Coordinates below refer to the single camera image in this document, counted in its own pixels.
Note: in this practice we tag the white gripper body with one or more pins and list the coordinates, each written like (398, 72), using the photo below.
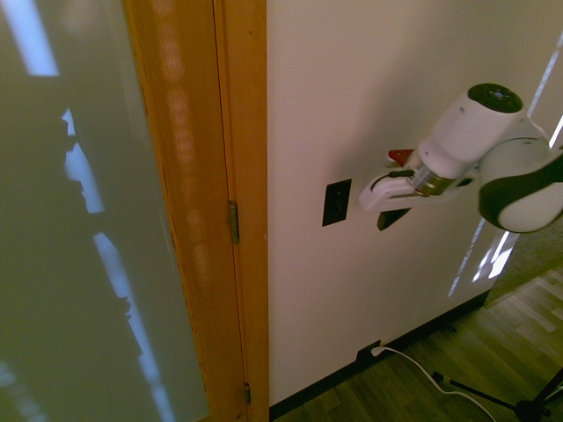
(391, 198)

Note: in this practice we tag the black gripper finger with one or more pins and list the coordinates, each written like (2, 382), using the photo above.
(388, 220)

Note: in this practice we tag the dark light switch toggle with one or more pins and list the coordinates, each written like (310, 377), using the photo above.
(338, 205)

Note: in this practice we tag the dark baseboard strip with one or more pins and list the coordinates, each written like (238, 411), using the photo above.
(396, 347)

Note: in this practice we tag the white power plug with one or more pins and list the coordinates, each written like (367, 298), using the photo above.
(376, 351)

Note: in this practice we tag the large metal door hinge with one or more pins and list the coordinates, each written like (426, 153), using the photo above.
(234, 222)

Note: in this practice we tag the small metal door hinge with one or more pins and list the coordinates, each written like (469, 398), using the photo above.
(247, 393)

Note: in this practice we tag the black tripod stand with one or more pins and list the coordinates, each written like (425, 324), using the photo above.
(523, 406)

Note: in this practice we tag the wooden door frosted glass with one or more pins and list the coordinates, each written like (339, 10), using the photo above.
(88, 220)

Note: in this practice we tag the grey wrist camera red mount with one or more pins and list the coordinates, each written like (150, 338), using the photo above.
(399, 155)

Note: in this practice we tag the dark light switch plate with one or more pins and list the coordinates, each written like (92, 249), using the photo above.
(330, 211)

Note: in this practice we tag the dark wall outlet plate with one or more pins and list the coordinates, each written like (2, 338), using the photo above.
(364, 354)

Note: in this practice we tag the wooden door frame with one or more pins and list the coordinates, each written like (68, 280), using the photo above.
(253, 176)

